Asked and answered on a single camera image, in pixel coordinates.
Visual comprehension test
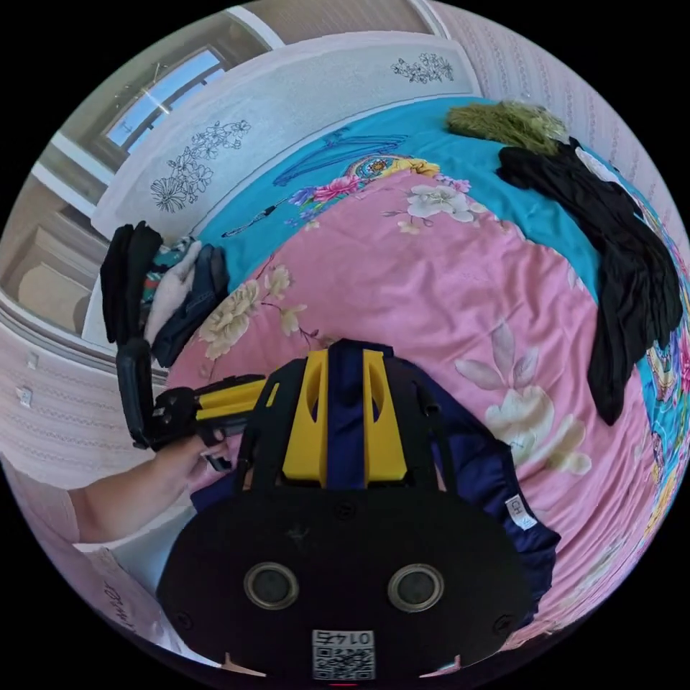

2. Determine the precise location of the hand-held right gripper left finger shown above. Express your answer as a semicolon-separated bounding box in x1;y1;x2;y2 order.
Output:
282;349;330;481

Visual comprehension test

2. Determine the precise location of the person's left hand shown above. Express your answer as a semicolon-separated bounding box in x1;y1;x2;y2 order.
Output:
155;428;234;492

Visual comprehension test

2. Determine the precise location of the pile of clothes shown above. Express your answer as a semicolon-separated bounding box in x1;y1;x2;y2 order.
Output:
98;219;231;369

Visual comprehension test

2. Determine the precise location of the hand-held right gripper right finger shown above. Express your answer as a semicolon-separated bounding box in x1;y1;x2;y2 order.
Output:
362;349;408;481

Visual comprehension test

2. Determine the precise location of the navy blue garment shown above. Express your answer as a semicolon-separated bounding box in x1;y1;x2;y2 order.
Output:
189;339;563;626

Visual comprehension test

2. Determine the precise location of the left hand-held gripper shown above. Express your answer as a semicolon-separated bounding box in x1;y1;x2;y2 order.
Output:
150;376;269;472

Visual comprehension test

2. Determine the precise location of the person's left forearm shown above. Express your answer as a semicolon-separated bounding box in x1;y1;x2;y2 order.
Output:
68;451;190;546

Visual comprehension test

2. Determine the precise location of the blue clothes hanger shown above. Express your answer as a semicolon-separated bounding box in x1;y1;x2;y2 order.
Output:
272;132;410;187

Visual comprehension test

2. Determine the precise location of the person's body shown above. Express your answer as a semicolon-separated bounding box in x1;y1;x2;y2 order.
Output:
32;474;187;661

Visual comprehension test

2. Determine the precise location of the bed with floral quilt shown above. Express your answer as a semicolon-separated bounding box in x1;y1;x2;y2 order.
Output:
80;94;690;650

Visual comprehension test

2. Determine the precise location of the window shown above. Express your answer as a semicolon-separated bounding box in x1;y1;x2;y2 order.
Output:
101;45;229;150

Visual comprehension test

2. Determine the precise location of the black garment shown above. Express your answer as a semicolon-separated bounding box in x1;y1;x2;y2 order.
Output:
494;137;686;428

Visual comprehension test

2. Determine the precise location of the green fuzzy garment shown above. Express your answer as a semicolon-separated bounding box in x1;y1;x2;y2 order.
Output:
445;98;570;158

